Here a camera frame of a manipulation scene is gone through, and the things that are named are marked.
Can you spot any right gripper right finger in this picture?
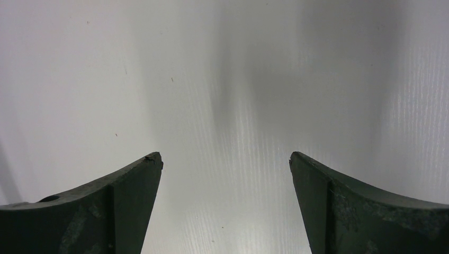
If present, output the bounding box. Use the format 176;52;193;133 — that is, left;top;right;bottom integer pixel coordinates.
289;152;448;253

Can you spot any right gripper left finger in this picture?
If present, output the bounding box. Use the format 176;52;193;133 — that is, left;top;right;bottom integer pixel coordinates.
1;152;164;253

